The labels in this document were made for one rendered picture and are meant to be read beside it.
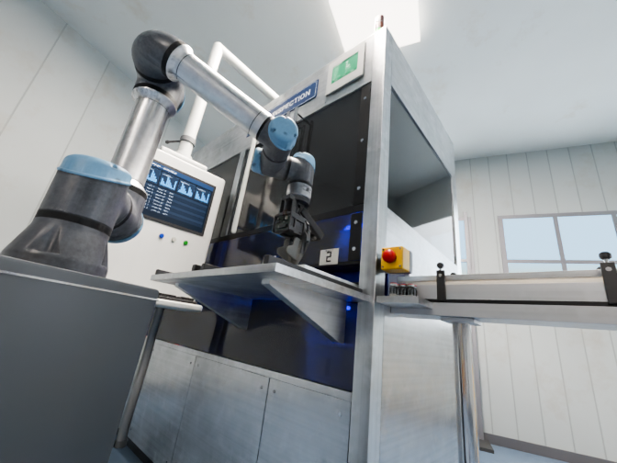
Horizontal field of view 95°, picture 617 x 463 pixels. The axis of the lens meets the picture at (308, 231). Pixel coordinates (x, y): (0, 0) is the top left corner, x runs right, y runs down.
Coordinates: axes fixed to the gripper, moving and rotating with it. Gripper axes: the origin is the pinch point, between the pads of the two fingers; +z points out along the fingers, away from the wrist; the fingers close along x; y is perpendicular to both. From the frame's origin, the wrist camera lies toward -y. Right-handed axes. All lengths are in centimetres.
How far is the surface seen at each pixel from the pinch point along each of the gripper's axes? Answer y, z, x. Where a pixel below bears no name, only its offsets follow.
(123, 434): -6, 68, -97
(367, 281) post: -24.1, -0.8, 9.8
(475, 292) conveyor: -35, 1, 38
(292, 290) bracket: 1.5, 7.0, 2.5
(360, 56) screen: -23, -106, 1
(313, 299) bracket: -7.3, 7.6, 2.4
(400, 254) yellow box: -23.5, -8.5, 21.0
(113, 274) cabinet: 20, 3, -91
